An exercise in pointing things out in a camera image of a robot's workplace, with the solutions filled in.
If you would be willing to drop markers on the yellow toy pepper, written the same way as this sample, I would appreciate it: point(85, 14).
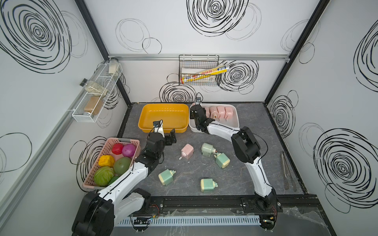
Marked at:
point(106, 160)

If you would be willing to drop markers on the white plastic tray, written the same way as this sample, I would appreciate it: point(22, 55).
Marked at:
point(232, 122)

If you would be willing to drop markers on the glass jar on shelf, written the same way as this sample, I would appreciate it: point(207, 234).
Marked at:
point(113, 66)

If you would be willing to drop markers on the red toy fruit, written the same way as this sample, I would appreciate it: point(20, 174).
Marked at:
point(117, 148)

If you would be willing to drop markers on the green toy cabbage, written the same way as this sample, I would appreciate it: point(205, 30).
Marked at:
point(103, 176)

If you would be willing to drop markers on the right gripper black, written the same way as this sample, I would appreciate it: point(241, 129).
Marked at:
point(191, 111)

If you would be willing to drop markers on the white slotted cable duct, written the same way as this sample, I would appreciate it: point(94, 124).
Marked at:
point(236, 220)

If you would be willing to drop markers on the green sharpener round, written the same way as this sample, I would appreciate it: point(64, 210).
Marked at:
point(208, 150)

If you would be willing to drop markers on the metal tongs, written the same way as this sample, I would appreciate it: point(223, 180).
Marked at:
point(287, 177)

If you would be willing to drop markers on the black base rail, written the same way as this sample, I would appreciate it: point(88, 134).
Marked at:
point(245, 203)

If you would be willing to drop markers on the purple toy fruit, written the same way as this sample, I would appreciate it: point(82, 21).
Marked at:
point(129, 150)

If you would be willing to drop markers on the white wire wall shelf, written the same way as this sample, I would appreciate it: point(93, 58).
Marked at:
point(102, 77)

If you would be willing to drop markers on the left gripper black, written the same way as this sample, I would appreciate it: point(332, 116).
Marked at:
point(168, 141)

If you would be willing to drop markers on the yellow plastic tray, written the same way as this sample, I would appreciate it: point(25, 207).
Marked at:
point(174, 116)

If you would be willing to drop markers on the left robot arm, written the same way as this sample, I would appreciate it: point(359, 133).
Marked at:
point(100, 212)

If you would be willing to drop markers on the clear bottle on shelf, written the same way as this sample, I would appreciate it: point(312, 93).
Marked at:
point(93, 87)

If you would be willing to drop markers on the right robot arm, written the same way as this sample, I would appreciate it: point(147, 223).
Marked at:
point(247, 150)

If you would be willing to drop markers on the yellow toothpaste box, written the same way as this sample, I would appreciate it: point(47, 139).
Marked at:
point(205, 73)

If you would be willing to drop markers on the black wire wall basket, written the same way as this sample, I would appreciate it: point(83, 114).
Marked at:
point(192, 66)

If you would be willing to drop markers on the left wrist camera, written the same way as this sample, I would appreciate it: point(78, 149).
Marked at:
point(158, 127)

